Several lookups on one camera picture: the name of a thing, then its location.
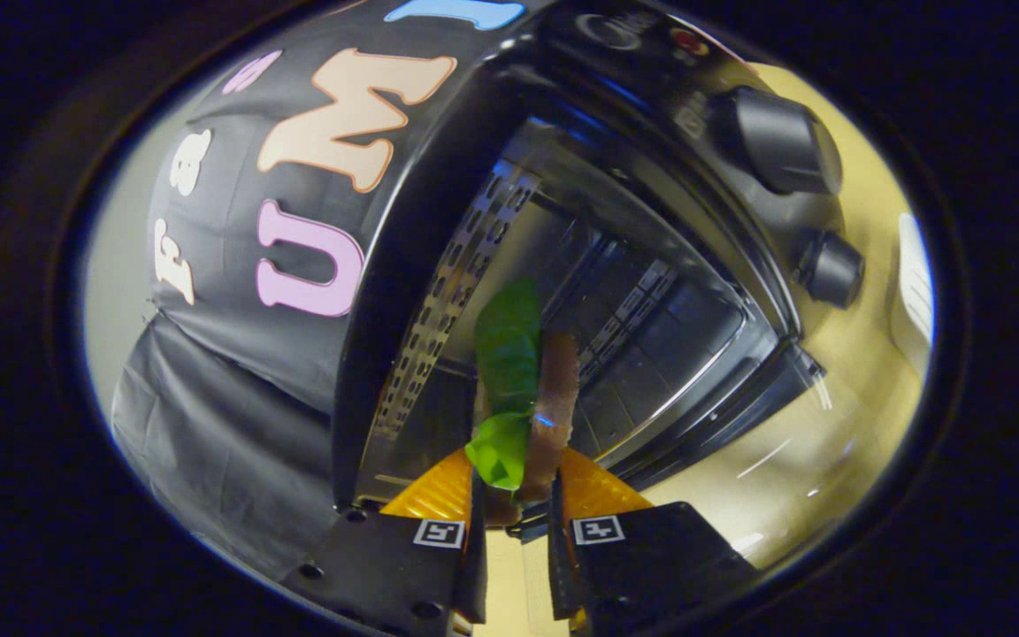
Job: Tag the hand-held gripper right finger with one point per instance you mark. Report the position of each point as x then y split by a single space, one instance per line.
642 566

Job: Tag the sandwich with green lettuce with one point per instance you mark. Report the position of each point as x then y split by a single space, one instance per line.
508 354

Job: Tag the white plastic tray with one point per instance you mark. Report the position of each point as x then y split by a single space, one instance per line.
915 283

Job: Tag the black toaster oven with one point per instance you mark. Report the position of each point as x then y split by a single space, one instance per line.
775 141

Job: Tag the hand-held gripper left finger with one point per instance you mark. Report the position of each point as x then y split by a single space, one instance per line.
403 575

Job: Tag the black backdrop cloth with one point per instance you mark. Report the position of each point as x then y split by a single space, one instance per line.
226 416

